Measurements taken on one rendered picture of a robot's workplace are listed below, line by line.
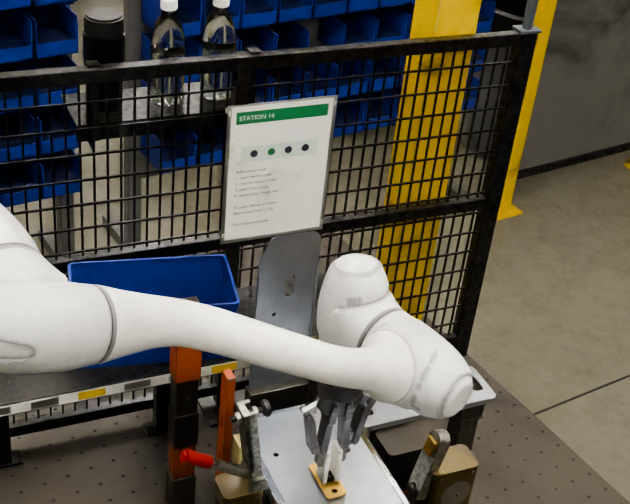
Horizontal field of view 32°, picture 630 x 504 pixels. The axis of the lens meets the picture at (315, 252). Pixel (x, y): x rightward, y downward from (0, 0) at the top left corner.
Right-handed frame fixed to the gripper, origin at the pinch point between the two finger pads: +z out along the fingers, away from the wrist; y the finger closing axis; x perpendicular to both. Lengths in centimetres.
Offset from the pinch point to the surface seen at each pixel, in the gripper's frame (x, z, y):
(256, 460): -1.9, -6.6, -14.5
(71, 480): 42, 35, -35
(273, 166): 54, -26, 9
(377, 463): 1.2, 4.7, 10.4
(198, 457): -0.8, -9.1, -24.0
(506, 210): 207, 105, 188
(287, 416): 17.3, 4.7, -0.3
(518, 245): 183, 105, 179
